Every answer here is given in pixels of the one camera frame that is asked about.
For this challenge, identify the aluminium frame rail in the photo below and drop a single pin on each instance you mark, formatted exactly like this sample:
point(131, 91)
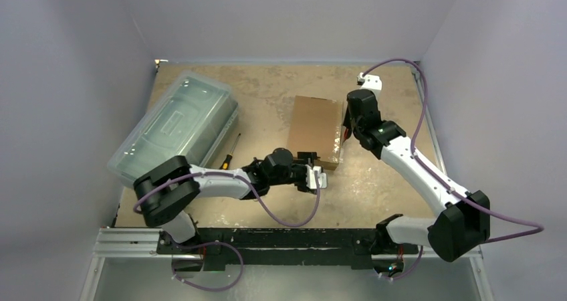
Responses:
point(126, 266)

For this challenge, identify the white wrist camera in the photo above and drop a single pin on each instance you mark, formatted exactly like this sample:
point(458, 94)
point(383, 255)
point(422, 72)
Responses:
point(316, 178)
point(370, 82)

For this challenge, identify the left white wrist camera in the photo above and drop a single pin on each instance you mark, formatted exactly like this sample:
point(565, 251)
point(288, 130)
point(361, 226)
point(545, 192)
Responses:
point(316, 178)

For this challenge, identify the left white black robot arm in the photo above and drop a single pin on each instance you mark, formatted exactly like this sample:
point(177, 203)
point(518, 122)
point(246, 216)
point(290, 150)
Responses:
point(164, 192)

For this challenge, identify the yellow black screwdriver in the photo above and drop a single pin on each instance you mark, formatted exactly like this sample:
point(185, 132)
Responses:
point(228, 158)

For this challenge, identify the brown cardboard express box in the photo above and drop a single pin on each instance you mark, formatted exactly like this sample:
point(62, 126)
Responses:
point(316, 126)

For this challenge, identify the clear plastic storage bin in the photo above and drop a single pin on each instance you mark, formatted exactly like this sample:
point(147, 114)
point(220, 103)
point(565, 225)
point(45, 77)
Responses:
point(194, 118)

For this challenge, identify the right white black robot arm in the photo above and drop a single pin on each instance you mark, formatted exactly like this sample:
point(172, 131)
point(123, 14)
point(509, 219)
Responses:
point(460, 221)

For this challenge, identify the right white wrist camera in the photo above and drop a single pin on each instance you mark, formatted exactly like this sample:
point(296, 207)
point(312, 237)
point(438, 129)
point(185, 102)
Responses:
point(370, 82)

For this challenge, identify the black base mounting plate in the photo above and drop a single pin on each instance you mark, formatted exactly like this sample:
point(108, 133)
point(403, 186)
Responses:
point(218, 247)

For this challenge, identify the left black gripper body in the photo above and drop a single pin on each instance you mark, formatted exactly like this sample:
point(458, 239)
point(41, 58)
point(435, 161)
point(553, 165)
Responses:
point(298, 170)

